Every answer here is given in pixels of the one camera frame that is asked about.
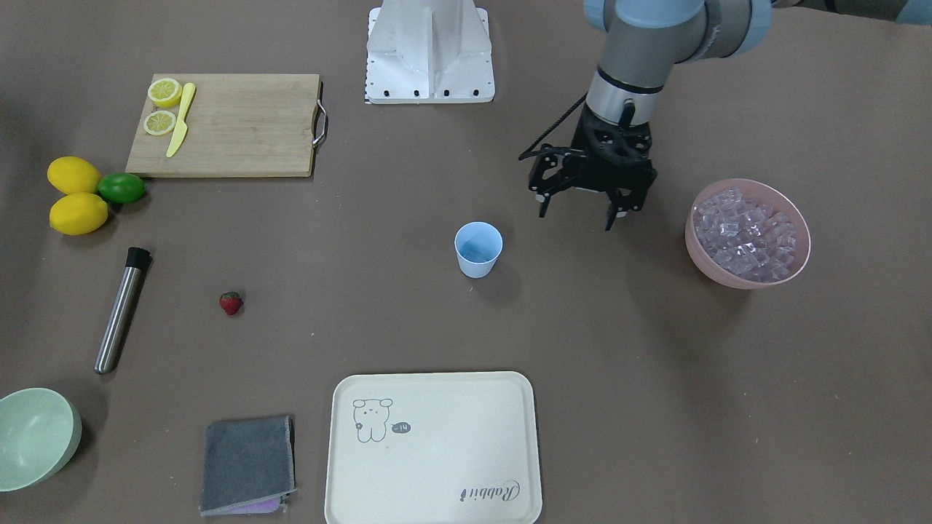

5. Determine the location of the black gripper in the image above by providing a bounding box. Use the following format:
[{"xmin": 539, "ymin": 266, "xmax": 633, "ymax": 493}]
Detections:
[{"xmin": 527, "ymin": 102, "xmax": 657, "ymax": 231}]

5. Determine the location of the red strawberry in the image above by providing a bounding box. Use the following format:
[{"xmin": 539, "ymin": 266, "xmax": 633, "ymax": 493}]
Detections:
[{"xmin": 218, "ymin": 291, "xmax": 243, "ymax": 317}]

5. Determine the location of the steel muddler black tip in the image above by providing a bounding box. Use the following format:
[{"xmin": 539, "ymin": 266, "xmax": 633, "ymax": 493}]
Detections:
[{"xmin": 93, "ymin": 246, "xmax": 152, "ymax": 376}]

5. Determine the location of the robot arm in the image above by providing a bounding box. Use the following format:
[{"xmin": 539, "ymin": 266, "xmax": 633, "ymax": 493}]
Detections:
[{"xmin": 521, "ymin": 1, "xmax": 931, "ymax": 230}]

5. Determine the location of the light blue plastic cup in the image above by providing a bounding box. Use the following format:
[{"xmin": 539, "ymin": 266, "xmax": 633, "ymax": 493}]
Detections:
[{"xmin": 454, "ymin": 221, "xmax": 504, "ymax": 279}]

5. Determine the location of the pink bowl of ice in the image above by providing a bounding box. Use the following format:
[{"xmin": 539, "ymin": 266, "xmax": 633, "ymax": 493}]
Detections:
[{"xmin": 685, "ymin": 178, "xmax": 811, "ymax": 290}]

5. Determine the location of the cream rabbit tray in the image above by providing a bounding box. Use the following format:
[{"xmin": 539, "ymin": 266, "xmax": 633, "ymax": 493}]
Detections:
[{"xmin": 324, "ymin": 371, "xmax": 543, "ymax": 523}]

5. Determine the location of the wooden cutting board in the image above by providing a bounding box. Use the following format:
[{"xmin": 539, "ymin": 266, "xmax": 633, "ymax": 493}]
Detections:
[{"xmin": 125, "ymin": 72, "xmax": 327, "ymax": 178}]

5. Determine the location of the yellow plastic knife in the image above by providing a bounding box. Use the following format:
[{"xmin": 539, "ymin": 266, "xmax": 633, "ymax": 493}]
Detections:
[{"xmin": 165, "ymin": 82, "xmax": 197, "ymax": 158}]

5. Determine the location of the grey folded cloth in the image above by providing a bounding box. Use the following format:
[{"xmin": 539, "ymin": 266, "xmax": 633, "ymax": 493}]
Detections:
[{"xmin": 199, "ymin": 415, "xmax": 296, "ymax": 517}]

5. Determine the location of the lemon slice upper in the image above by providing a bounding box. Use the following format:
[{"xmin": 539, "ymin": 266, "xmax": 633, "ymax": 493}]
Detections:
[{"xmin": 147, "ymin": 79, "xmax": 183, "ymax": 109}]

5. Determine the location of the lemon slice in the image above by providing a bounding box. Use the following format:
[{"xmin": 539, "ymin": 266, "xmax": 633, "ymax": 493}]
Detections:
[
  {"xmin": 147, "ymin": 79, "xmax": 183, "ymax": 109},
  {"xmin": 142, "ymin": 110, "xmax": 177, "ymax": 136}
]

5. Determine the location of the lemon slice lower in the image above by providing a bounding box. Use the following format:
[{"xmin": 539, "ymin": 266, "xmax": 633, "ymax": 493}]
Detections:
[{"xmin": 142, "ymin": 110, "xmax": 177, "ymax": 136}]

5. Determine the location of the green lime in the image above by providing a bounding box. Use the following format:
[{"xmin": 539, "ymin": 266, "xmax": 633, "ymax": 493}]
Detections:
[{"xmin": 96, "ymin": 172, "xmax": 146, "ymax": 205}]

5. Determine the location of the yellow lemon lower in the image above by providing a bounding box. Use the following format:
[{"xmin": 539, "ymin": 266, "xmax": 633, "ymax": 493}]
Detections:
[{"xmin": 49, "ymin": 192, "xmax": 109, "ymax": 236}]

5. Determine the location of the yellow lemon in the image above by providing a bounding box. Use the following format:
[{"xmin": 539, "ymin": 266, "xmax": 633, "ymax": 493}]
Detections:
[
  {"xmin": 49, "ymin": 192, "xmax": 109, "ymax": 236},
  {"xmin": 47, "ymin": 156, "xmax": 103, "ymax": 195}
]

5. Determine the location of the yellow lemon upper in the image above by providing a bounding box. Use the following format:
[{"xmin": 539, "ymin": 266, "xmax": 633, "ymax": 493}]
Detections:
[{"xmin": 47, "ymin": 156, "xmax": 103, "ymax": 195}]

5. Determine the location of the mint green bowl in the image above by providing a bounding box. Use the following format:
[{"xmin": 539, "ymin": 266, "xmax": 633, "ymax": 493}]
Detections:
[{"xmin": 1, "ymin": 387, "xmax": 82, "ymax": 492}]

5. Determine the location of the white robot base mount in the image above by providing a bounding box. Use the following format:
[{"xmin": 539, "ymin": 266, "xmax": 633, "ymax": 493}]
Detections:
[{"xmin": 364, "ymin": 1, "xmax": 496, "ymax": 104}]

